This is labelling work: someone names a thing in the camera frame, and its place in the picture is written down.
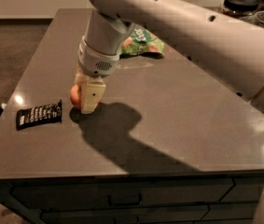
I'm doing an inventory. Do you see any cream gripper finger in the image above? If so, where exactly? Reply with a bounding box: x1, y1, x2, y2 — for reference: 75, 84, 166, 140
81, 77, 106, 114
75, 66, 87, 85

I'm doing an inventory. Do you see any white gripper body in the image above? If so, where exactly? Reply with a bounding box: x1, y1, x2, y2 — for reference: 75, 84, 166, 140
77, 37, 119, 77

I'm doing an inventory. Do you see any red yellow apple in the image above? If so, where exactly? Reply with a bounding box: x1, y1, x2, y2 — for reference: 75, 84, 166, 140
69, 83, 101, 111

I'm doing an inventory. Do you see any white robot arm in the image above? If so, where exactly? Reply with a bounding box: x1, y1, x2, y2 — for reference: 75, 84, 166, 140
76, 0, 264, 114

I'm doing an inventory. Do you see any black rxbar chocolate wrapper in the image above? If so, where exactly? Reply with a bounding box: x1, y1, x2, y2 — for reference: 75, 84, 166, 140
16, 101, 63, 131

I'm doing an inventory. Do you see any green chip bag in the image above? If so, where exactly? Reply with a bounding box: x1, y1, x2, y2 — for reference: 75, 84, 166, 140
120, 27, 164, 57

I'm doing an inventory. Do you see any glass jar with black lid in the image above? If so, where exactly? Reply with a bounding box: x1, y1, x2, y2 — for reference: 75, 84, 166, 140
221, 0, 259, 18

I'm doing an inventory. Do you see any dark drawer cabinet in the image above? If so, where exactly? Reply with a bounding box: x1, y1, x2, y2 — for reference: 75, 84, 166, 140
0, 173, 264, 224

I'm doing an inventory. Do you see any black drawer handle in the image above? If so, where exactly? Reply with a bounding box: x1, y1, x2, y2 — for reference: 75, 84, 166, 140
107, 193, 143, 207

